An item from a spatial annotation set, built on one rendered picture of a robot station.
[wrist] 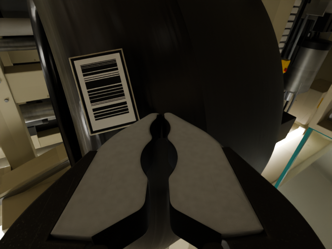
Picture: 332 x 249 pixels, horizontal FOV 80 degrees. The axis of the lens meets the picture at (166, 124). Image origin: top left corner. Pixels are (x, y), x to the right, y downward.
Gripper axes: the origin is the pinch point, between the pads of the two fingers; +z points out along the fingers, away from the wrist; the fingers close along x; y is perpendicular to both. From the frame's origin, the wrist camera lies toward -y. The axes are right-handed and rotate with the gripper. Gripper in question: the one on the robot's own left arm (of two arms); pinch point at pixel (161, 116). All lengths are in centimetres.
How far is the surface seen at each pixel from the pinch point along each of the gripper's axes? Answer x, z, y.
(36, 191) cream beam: -51, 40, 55
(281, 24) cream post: 27.4, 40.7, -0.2
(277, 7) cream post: 24.4, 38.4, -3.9
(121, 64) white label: -3.1, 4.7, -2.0
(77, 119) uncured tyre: -8.4, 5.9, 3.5
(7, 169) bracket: -68, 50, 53
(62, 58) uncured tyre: -9.4, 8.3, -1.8
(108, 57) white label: -4.0, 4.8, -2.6
